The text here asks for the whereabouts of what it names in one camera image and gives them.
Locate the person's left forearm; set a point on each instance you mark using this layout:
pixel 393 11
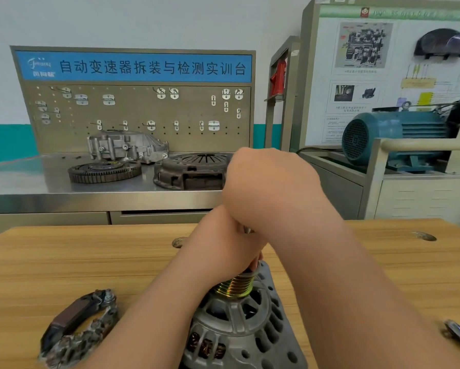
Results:
pixel 149 322

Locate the silver alternator with brass pulley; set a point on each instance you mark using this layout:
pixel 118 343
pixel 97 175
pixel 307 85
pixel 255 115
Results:
pixel 241 326

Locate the red part on frame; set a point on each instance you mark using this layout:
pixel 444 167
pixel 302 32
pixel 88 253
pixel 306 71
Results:
pixel 279 78

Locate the grey pegboard with blue sign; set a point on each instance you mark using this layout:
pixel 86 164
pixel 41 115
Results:
pixel 137 107

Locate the beige metal cabinet stand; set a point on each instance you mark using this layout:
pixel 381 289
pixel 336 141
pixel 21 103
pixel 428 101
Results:
pixel 418 195

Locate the black instrument cluster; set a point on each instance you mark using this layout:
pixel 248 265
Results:
pixel 443 42

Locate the training display board with diagrams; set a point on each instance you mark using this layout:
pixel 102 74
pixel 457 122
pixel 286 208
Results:
pixel 399 65

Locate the black alternator rectifier assembly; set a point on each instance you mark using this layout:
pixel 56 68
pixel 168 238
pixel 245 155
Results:
pixel 74 330

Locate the grey metal frame stand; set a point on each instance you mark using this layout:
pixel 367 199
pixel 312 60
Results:
pixel 287 111

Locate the rusty clutch pressure plate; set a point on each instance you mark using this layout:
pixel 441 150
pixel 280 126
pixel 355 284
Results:
pixel 191 170

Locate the person's right fingers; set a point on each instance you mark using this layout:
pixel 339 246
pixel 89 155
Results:
pixel 239 219

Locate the teal electric motor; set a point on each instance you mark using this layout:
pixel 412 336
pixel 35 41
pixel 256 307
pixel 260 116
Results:
pixel 391 134

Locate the small metal socket tool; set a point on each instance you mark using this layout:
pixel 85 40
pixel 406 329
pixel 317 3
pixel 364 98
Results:
pixel 249 229

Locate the person's right hand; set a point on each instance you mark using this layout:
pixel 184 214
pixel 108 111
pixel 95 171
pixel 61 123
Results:
pixel 272 184

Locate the person's left fingers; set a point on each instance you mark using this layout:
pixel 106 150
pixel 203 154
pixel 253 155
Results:
pixel 253 261

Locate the silver aluminium gearbox housing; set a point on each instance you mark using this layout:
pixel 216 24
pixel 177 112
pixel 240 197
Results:
pixel 124 145

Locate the round metal desk grommet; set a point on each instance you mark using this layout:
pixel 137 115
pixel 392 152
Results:
pixel 424 236
pixel 179 242

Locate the set of metal pegboard hooks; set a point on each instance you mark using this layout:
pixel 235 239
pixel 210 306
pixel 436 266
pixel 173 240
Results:
pixel 164 94

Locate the stainless steel workbench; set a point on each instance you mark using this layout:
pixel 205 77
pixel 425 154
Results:
pixel 22 184

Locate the person's left hand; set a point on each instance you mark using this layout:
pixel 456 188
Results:
pixel 214 245

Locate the person's right forearm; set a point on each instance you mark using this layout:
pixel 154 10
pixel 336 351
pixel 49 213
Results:
pixel 353 295

